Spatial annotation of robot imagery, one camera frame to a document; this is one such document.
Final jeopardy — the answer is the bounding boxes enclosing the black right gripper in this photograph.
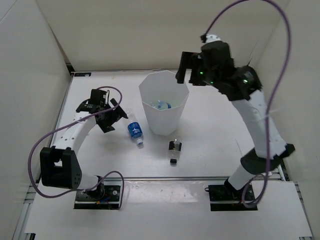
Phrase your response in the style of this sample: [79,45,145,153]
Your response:
[175,52,220,89]

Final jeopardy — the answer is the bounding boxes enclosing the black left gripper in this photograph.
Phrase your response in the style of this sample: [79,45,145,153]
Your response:
[97,98,127,133]

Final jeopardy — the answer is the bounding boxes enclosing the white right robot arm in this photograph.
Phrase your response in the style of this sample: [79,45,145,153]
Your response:
[175,34,295,200]

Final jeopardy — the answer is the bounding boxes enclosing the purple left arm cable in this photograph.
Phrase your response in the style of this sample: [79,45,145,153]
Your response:
[27,86,125,211]

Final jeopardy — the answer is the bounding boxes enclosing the white octagonal plastic bin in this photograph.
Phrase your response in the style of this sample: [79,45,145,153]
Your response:
[139,70,190,136]

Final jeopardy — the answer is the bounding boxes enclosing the aluminium rail across table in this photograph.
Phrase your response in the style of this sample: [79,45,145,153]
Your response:
[44,174,253,183]

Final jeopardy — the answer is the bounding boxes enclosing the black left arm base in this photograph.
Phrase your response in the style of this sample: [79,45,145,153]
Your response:
[73,179,122,210]

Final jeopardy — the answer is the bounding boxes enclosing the small black label bottle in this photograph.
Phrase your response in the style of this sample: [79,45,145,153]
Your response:
[168,137,182,166]

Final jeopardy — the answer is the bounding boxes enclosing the blue label Aquarius bottle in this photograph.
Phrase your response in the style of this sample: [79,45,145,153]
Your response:
[150,100,172,111]

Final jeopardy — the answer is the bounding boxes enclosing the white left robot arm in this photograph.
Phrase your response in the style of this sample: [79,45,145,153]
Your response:
[39,88,128,200]

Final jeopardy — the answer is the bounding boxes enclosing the blue label Pocari bottle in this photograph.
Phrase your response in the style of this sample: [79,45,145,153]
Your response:
[125,108,144,149]

